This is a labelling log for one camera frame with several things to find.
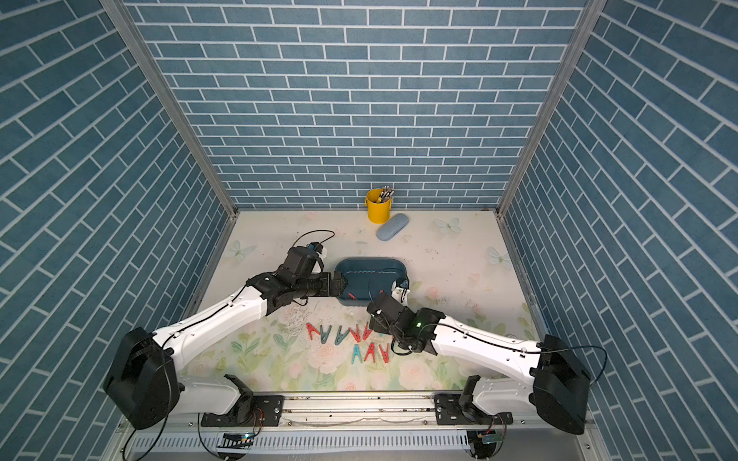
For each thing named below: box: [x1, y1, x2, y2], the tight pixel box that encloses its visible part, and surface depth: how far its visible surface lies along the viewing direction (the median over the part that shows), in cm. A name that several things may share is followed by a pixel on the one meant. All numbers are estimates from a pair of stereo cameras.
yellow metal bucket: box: [365, 188, 394, 225], surface depth 115 cm
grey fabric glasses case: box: [375, 213, 410, 242], surface depth 114 cm
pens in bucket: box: [375, 185, 395, 203], surface depth 107 cm
